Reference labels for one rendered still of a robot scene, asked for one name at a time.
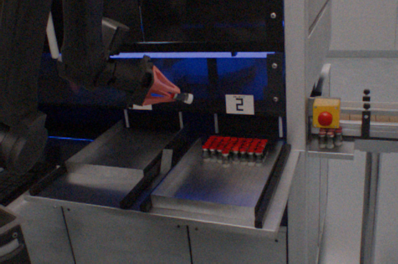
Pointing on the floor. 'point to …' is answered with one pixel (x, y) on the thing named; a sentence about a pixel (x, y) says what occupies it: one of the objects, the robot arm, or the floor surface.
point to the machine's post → (296, 104)
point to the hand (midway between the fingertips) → (174, 94)
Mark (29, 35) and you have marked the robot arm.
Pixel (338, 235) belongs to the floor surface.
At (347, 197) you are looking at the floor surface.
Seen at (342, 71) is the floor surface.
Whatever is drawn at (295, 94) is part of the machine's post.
